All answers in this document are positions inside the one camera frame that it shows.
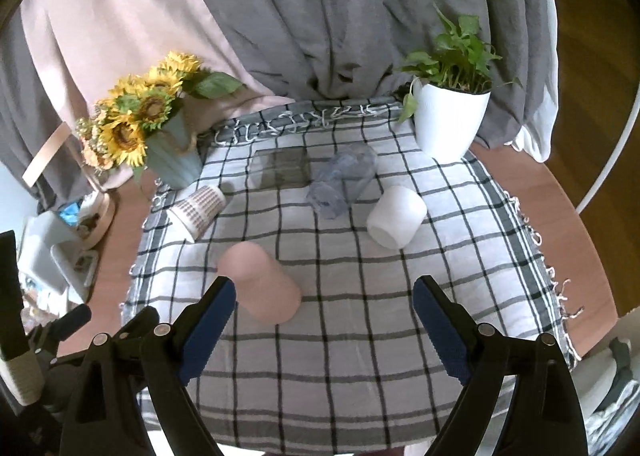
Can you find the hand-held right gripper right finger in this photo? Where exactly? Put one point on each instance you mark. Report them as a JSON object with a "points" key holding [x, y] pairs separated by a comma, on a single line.
{"points": [[445, 336]]}

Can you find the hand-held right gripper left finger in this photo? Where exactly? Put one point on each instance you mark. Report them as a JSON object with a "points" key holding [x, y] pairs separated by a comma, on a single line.
{"points": [[210, 331]]}

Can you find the pink cup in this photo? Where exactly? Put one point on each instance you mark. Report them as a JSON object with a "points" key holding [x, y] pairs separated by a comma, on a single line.
{"points": [[265, 286]]}

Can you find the white dotted cup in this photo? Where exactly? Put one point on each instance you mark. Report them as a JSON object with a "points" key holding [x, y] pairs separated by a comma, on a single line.
{"points": [[197, 211]]}

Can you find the plain white cup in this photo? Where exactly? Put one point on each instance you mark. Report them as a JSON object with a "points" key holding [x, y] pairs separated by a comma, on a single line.
{"points": [[397, 216]]}

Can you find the dark square glass cup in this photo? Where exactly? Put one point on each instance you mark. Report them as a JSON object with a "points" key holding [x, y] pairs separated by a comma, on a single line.
{"points": [[280, 168]]}

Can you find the bluish ribbed glass cup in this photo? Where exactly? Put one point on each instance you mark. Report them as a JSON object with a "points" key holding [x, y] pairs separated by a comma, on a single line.
{"points": [[327, 196]]}

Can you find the clear glass cup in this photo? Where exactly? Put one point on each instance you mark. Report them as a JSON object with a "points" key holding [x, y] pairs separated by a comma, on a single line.
{"points": [[360, 171]]}

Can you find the checkered tablecloth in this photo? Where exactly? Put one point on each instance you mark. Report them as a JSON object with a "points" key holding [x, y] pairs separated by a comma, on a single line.
{"points": [[350, 256]]}

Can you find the round white container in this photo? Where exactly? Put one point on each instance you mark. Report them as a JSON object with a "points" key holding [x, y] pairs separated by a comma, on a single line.
{"points": [[97, 221]]}

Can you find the white storage box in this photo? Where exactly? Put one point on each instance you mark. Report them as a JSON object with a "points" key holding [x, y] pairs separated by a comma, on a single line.
{"points": [[55, 256]]}

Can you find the teal ribbed vase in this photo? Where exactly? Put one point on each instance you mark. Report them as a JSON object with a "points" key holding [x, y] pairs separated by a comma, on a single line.
{"points": [[175, 161]]}

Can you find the black pole with white grip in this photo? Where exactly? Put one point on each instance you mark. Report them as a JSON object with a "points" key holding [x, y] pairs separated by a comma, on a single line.
{"points": [[15, 336]]}

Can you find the white sheer curtain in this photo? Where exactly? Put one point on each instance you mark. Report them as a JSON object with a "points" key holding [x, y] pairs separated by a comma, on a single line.
{"points": [[532, 146]]}

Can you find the white plant pot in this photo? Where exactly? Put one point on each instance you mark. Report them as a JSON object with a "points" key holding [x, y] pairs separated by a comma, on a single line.
{"points": [[447, 121]]}

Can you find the white round hoop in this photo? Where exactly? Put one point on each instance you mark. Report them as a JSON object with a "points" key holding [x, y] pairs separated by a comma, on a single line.
{"points": [[607, 171]]}

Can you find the sunflower bouquet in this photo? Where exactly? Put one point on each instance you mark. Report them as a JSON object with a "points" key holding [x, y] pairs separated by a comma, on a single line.
{"points": [[135, 111]]}

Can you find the green potted plant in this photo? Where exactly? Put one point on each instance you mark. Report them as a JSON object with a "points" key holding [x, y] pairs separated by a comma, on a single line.
{"points": [[455, 61]]}

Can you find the pink curtain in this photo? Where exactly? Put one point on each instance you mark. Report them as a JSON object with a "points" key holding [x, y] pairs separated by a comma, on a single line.
{"points": [[125, 11]]}

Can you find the grey curtain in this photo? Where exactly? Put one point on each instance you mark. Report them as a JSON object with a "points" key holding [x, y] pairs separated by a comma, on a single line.
{"points": [[325, 11]]}

